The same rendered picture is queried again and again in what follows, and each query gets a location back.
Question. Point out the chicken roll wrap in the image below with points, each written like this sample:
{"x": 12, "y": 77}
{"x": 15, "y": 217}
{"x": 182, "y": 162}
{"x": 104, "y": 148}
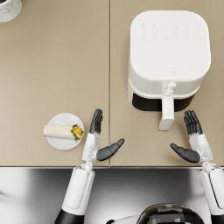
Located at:
{"x": 61, "y": 131}

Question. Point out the white air fryer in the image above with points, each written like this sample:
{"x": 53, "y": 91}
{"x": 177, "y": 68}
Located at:
{"x": 169, "y": 52}

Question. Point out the white round plate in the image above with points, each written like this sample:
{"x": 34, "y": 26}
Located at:
{"x": 64, "y": 140}

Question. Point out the dark round robot body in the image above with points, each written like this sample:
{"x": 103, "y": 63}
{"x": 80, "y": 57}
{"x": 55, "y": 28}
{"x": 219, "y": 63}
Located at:
{"x": 167, "y": 215}

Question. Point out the white marbled round container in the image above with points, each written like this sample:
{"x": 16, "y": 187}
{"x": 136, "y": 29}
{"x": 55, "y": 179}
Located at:
{"x": 8, "y": 9}

